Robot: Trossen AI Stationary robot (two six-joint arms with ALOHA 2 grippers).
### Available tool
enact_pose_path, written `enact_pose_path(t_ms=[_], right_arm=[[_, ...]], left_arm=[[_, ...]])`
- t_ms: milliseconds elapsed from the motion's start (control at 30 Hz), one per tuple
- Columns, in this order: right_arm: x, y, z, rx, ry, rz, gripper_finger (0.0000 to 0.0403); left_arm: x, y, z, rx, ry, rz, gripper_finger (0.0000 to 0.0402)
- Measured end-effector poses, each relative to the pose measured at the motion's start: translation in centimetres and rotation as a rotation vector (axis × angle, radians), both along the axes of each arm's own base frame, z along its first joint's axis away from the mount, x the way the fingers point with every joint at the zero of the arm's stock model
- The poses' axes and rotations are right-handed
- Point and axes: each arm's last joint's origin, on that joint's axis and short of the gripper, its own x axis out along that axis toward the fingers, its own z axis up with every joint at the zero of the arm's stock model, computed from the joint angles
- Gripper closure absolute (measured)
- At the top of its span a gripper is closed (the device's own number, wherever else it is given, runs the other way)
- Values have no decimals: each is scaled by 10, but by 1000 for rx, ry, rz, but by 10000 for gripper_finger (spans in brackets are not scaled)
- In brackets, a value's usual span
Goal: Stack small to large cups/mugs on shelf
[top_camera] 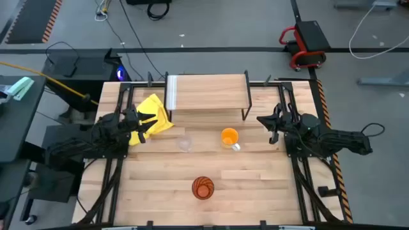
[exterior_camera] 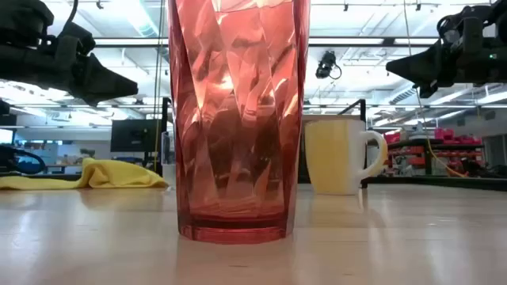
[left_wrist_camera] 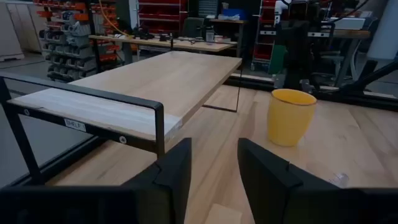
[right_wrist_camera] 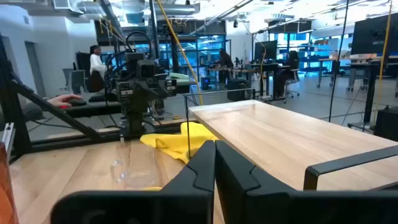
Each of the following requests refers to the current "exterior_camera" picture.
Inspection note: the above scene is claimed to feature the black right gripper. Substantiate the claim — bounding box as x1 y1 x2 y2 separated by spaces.
386 3 507 87

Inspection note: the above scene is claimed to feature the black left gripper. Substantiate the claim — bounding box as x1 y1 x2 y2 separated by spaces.
0 21 139 108

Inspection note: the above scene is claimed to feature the white mug with yellow glaze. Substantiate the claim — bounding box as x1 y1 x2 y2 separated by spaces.
303 119 389 196

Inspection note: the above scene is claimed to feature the red faceted plastic tumbler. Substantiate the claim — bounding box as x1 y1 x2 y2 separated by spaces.
168 0 311 245

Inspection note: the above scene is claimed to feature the black computer monitor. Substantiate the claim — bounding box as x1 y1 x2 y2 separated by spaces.
110 119 163 154

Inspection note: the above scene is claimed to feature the rack with red bins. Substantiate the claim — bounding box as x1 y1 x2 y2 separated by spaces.
383 127 485 177

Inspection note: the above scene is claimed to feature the yellow cloth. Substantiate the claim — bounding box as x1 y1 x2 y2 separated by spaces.
0 158 170 191

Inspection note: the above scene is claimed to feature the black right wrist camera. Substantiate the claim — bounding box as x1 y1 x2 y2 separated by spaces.
413 81 440 100

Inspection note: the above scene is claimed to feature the black overhead frame bar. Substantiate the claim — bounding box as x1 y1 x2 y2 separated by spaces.
92 36 441 49

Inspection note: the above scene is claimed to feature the yellow hanging cable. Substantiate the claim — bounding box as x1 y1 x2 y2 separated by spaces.
402 0 469 179

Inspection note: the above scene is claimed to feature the black overhead camera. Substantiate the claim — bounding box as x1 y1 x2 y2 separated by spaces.
314 50 343 81

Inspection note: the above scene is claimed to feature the black looped cable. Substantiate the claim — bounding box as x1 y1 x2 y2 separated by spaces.
0 145 47 176

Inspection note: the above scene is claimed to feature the long black frame rail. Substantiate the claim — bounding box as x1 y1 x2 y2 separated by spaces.
360 175 507 192

